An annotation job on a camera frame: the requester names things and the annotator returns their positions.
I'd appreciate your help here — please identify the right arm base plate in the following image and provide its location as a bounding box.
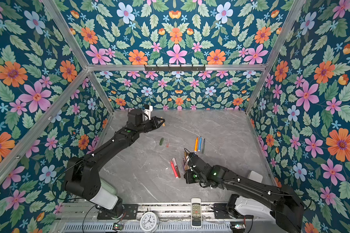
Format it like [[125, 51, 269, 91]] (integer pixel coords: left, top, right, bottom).
[[211, 203, 254, 219]]

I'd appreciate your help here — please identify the black hook rail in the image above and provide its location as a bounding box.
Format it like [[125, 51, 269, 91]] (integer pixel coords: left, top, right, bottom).
[[144, 65, 206, 72]]

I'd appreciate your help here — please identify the orange highlighter pen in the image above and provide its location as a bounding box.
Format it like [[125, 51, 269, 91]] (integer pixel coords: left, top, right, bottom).
[[194, 137, 199, 152]]

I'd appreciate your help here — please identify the white remote control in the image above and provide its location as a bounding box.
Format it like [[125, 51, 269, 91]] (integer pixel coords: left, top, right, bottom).
[[191, 198, 202, 228]]

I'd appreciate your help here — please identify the green fountain pen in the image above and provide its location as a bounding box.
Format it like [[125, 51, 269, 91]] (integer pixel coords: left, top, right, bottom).
[[201, 139, 206, 154]]

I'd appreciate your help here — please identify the pink highlighter pen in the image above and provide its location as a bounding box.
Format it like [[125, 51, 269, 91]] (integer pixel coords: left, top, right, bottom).
[[170, 160, 179, 179]]

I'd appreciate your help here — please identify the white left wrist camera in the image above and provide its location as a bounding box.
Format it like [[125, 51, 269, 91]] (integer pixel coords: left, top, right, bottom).
[[143, 104, 153, 120]]

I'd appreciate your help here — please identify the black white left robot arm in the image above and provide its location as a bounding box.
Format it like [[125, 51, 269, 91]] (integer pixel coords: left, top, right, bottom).
[[63, 109, 165, 210]]

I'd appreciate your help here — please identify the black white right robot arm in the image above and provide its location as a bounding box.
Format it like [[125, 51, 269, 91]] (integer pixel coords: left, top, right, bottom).
[[184, 152, 305, 233]]

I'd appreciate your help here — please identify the pale green sponge block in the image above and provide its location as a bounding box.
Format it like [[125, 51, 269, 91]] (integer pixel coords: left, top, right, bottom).
[[101, 178, 117, 196]]

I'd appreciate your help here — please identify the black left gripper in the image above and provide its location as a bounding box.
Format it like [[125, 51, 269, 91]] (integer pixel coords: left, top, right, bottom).
[[136, 116, 165, 134]]

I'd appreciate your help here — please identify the blue highlighter pen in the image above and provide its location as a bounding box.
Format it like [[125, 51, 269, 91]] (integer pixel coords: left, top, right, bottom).
[[197, 137, 202, 151]]

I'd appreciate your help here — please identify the white analog clock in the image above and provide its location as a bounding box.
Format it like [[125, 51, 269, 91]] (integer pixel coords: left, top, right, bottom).
[[140, 212, 159, 233]]

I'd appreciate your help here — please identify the brown lilac pen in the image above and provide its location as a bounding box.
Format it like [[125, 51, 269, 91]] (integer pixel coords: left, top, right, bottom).
[[183, 158, 188, 171]]

